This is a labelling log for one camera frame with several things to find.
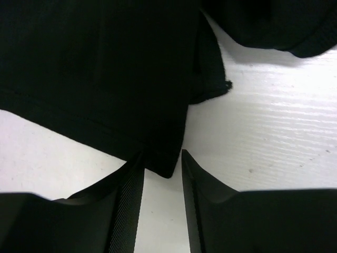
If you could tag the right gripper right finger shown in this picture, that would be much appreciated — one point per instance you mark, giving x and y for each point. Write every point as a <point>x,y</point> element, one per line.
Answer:
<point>221,219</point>

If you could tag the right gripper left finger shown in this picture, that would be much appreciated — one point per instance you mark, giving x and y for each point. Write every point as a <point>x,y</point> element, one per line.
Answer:
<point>100,218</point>

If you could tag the black tank top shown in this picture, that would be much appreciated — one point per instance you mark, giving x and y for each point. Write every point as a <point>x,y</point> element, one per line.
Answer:
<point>119,76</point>

